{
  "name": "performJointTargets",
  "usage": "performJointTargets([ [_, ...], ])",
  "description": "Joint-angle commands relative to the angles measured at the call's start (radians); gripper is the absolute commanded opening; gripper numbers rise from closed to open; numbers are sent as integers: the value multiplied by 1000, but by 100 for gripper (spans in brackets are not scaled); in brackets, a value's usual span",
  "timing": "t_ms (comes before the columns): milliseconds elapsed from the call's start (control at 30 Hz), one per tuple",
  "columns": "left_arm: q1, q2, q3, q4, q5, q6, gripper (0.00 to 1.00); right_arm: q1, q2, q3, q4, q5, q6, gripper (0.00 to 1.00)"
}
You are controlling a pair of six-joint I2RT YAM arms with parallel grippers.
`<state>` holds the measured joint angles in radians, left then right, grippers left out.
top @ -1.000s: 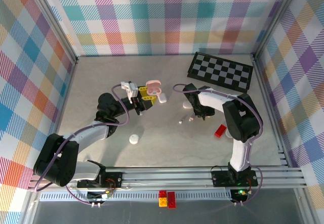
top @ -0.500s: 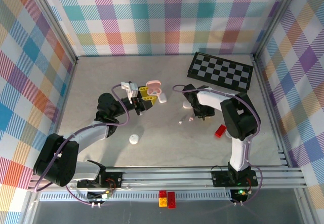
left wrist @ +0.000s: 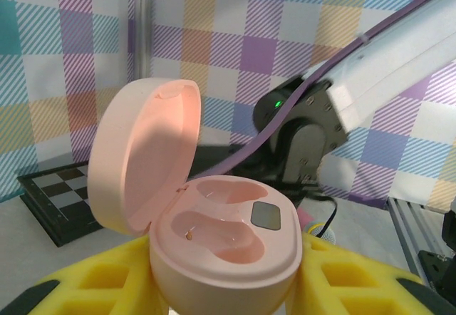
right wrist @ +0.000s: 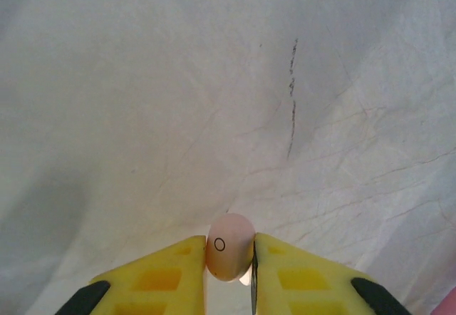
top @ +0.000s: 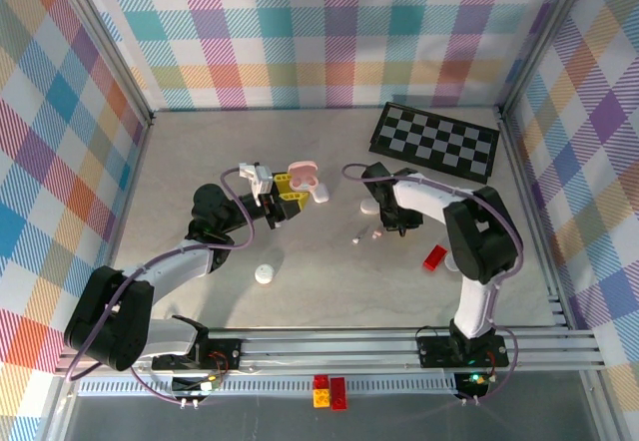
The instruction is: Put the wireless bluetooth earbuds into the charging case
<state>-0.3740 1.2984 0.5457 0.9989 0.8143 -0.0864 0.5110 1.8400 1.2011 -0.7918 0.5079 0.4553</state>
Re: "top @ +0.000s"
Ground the white slotted cable duct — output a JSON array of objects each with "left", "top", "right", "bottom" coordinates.
[{"left": 77, "top": 378, "right": 458, "bottom": 397}]

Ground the aluminium side rail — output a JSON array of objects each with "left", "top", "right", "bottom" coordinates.
[
  {"left": 88, "top": 111, "right": 157, "bottom": 336},
  {"left": 496, "top": 109, "right": 570, "bottom": 327}
]

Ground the black grey chessboard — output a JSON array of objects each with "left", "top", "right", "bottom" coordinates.
[{"left": 367, "top": 101, "right": 502, "bottom": 186}]

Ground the pink earbud case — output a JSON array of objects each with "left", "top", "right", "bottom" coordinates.
[{"left": 288, "top": 160, "right": 320, "bottom": 193}]

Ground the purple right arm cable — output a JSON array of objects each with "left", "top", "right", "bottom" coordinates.
[{"left": 340, "top": 163, "right": 525, "bottom": 405}]

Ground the black controller board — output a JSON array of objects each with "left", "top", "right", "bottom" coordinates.
[
  {"left": 171, "top": 374, "right": 225, "bottom": 396},
  {"left": 454, "top": 371, "right": 500, "bottom": 395}
]

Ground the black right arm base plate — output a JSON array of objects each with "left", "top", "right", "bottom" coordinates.
[{"left": 415, "top": 333, "right": 510, "bottom": 368}]

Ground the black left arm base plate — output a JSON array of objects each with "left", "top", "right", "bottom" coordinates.
[{"left": 151, "top": 338, "right": 244, "bottom": 370}]

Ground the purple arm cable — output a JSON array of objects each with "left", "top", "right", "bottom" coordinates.
[
  {"left": 64, "top": 166, "right": 259, "bottom": 405},
  {"left": 340, "top": 163, "right": 525, "bottom": 405}
]

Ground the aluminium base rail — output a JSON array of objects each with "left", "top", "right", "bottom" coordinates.
[{"left": 54, "top": 325, "right": 605, "bottom": 377}]

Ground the long red toy brick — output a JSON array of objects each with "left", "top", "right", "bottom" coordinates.
[{"left": 329, "top": 376, "right": 348, "bottom": 410}]

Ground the aluminium frame post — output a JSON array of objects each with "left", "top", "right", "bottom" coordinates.
[
  {"left": 497, "top": 0, "right": 594, "bottom": 119},
  {"left": 49, "top": 0, "right": 154, "bottom": 126}
]

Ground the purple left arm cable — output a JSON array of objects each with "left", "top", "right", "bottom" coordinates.
[{"left": 64, "top": 166, "right": 259, "bottom": 405}]

